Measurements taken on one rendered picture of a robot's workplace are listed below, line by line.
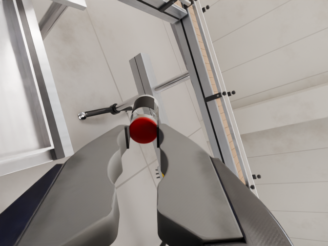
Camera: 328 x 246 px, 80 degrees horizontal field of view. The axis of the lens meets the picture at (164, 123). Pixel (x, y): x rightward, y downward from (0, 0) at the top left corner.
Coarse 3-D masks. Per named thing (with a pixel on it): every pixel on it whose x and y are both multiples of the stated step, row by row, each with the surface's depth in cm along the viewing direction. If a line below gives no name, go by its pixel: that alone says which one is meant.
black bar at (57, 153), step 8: (16, 0) 41; (24, 16) 41; (24, 24) 41; (24, 32) 41; (32, 40) 41; (32, 48) 41; (32, 56) 41; (32, 64) 40; (40, 72) 41; (40, 80) 41; (40, 88) 40; (48, 96) 41; (48, 104) 41; (48, 112) 40; (48, 120) 40; (56, 128) 41; (56, 136) 40; (56, 144) 40; (56, 152) 40
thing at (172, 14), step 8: (120, 0) 74; (128, 0) 76; (136, 0) 77; (144, 0) 78; (152, 0) 80; (160, 0) 81; (168, 0) 86; (176, 0) 82; (184, 0) 90; (136, 8) 82; (144, 8) 83; (152, 8) 85; (160, 8) 86; (168, 8) 88; (176, 8) 90; (160, 16) 92; (168, 16) 94; (176, 16) 96
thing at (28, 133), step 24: (0, 0) 40; (0, 24) 39; (0, 48) 38; (24, 48) 39; (0, 72) 37; (24, 72) 40; (0, 96) 36; (24, 96) 39; (0, 120) 36; (24, 120) 38; (0, 144) 35; (24, 144) 37; (48, 144) 39
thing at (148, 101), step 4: (144, 96) 16; (148, 96) 17; (136, 100) 16; (140, 100) 16; (144, 100) 16; (148, 100) 16; (152, 100) 16; (136, 104) 15; (140, 104) 15; (144, 104) 15; (148, 104) 15; (152, 104) 15; (136, 108) 15; (152, 108) 15; (132, 112) 15
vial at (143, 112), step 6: (150, 96) 17; (156, 102) 17; (138, 108) 15; (144, 108) 14; (150, 108) 15; (156, 108) 16; (132, 114) 14; (138, 114) 14; (144, 114) 14; (150, 114) 14; (156, 114) 15; (132, 120) 14; (156, 120) 14
